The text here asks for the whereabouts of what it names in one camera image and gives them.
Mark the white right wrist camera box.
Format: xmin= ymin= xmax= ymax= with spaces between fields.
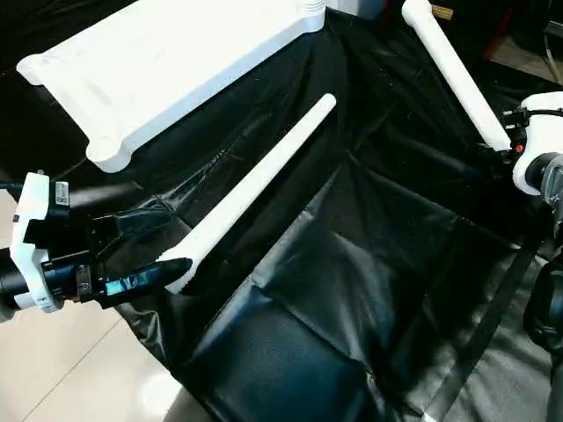
xmin=513 ymin=91 xmax=563 ymax=197

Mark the white plastic table top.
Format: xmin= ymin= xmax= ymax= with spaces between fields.
xmin=16 ymin=0 xmax=328 ymax=174

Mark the black work mat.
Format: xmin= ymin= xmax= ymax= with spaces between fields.
xmin=0 ymin=0 xmax=563 ymax=422

